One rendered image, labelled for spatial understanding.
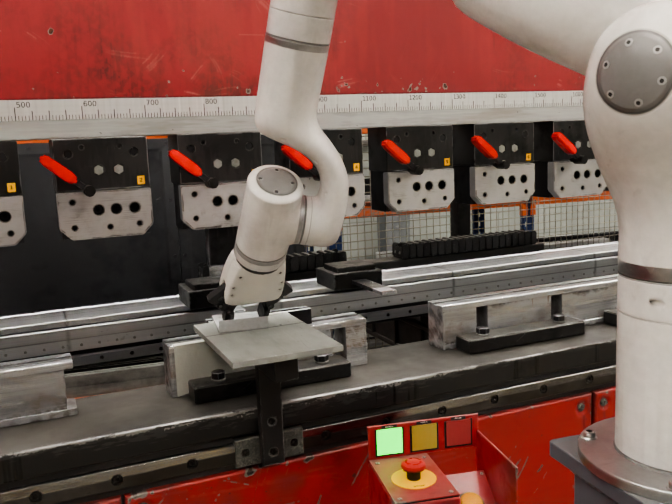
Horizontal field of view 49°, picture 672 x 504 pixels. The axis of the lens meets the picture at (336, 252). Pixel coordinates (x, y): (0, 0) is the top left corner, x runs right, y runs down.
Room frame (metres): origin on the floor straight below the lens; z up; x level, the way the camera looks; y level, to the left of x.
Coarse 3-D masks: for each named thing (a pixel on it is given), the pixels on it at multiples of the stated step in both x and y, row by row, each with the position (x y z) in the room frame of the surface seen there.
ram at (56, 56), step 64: (0, 0) 1.17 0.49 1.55; (64, 0) 1.20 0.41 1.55; (128, 0) 1.24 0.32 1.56; (192, 0) 1.28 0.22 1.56; (256, 0) 1.33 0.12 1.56; (384, 0) 1.43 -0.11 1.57; (448, 0) 1.48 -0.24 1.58; (0, 64) 1.16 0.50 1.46; (64, 64) 1.20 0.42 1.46; (128, 64) 1.24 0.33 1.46; (192, 64) 1.28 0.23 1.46; (256, 64) 1.33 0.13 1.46; (384, 64) 1.42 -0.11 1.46; (448, 64) 1.48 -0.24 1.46; (512, 64) 1.54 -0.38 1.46; (0, 128) 1.16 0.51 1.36; (64, 128) 1.20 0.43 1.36; (128, 128) 1.24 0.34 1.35; (192, 128) 1.28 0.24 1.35; (256, 128) 1.32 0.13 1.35
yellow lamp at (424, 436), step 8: (424, 424) 1.19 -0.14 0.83; (432, 424) 1.20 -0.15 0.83; (416, 432) 1.19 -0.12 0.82; (424, 432) 1.19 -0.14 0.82; (432, 432) 1.20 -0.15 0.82; (416, 440) 1.19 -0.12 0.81; (424, 440) 1.19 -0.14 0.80; (432, 440) 1.20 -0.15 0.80; (416, 448) 1.19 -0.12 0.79; (424, 448) 1.19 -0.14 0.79
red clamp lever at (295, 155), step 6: (282, 150) 1.31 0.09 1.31; (288, 150) 1.30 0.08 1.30; (294, 150) 1.31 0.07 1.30; (288, 156) 1.31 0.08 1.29; (294, 156) 1.31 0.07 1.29; (300, 156) 1.31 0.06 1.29; (294, 162) 1.32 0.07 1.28; (300, 162) 1.31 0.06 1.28; (306, 162) 1.31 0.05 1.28; (306, 168) 1.32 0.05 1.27; (312, 168) 1.32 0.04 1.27; (312, 174) 1.36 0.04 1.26; (318, 174) 1.32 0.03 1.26; (318, 180) 1.33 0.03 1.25
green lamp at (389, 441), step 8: (376, 432) 1.18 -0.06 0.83; (384, 432) 1.18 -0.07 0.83; (392, 432) 1.18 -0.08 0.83; (400, 432) 1.18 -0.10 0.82; (384, 440) 1.18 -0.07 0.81; (392, 440) 1.18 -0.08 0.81; (400, 440) 1.18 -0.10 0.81; (384, 448) 1.18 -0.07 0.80; (392, 448) 1.18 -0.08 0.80; (400, 448) 1.18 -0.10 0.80
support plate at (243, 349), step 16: (272, 320) 1.30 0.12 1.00; (288, 320) 1.29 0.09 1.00; (224, 336) 1.20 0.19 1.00; (240, 336) 1.20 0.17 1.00; (256, 336) 1.19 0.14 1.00; (272, 336) 1.19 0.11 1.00; (288, 336) 1.19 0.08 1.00; (304, 336) 1.18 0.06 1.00; (320, 336) 1.18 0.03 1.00; (224, 352) 1.11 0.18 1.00; (240, 352) 1.10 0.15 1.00; (256, 352) 1.10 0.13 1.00; (272, 352) 1.10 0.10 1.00; (288, 352) 1.09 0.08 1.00; (304, 352) 1.09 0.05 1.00; (320, 352) 1.10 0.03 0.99
